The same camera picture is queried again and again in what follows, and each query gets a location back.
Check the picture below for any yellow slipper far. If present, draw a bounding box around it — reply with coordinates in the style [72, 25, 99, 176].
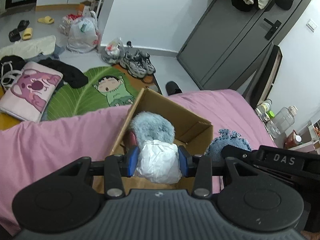
[37, 16, 54, 24]

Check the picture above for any green leaf cartoon rug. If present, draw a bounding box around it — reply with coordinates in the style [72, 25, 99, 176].
[42, 64, 161, 121]

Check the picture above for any brown cardboard box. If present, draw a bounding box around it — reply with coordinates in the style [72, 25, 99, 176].
[92, 87, 214, 196]

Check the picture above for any grey door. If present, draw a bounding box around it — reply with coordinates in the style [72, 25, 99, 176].
[177, 0, 311, 90]

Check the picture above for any black shoe by bed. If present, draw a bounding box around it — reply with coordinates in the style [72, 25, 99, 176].
[165, 81, 182, 96]

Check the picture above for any grey sneaker right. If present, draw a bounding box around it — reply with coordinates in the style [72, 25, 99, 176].
[136, 50, 156, 75]

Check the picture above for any black clothing on floor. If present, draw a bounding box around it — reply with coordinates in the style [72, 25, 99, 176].
[38, 58, 88, 89]

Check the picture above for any yellow slipper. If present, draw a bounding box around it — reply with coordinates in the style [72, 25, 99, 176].
[22, 28, 33, 41]
[37, 16, 54, 24]

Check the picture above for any pink bear laptop bag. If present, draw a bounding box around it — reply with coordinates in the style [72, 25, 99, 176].
[1, 62, 63, 122]

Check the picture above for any black slipper pair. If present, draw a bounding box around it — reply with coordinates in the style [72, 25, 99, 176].
[8, 20, 30, 42]

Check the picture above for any white towel on floor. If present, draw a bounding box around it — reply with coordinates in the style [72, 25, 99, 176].
[0, 35, 56, 59]

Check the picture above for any small clear trash bag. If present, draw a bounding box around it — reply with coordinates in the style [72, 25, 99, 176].
[101, 37, 125, 65]

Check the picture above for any black drawstring bag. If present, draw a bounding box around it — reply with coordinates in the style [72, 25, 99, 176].
[1, 55, 26, 91]

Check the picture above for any large white plastic bag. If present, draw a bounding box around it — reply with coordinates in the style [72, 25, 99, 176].
[66, 11, 100, 53]

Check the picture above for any black door handle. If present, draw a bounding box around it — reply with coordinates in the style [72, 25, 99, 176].
[264, 18, 281, 41]

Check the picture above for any yellow slipper near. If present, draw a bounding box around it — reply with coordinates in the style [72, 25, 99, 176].
[22, 28, 33, 41]

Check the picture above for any white soft item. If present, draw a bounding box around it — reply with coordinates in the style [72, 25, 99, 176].
[134, 140, 182, 184]

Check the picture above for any fluffy blue plush item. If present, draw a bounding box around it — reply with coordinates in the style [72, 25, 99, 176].
[129, 112, 175, 148]

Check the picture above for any clear plastic water jug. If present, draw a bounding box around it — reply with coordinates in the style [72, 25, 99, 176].
[266, 106, 298, 139]

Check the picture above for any folded board against wall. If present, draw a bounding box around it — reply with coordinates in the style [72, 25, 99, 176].
[245, 44, 283, 109]

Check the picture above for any pink bed sheet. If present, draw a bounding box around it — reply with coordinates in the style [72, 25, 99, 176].
[1, 89, 274, 235]

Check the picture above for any blue knitted cloth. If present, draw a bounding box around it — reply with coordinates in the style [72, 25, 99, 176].
[204, 129, 252, 162]

